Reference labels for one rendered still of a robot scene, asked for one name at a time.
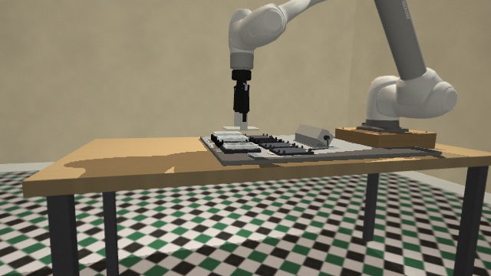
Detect white operator button panel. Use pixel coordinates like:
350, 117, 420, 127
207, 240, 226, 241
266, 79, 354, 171
295, 124, 334, 150

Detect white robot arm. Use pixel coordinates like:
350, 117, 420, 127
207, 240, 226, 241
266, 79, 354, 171
229, 0, 457, 133

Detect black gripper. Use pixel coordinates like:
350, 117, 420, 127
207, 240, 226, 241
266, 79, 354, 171
232, 69, 252, 131

